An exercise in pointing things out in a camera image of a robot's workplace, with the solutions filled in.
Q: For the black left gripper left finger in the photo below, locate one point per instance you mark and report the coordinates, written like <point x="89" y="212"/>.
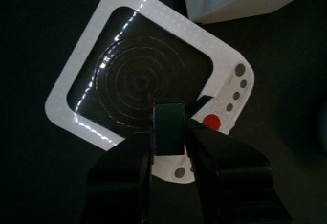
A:
<point x="121" y="183"/>

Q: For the white toy induction stove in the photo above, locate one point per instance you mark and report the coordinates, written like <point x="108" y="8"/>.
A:
<point x="80" y="74"/>

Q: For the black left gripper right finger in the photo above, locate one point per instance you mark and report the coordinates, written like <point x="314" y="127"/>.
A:
<point x="233" y="183"/>

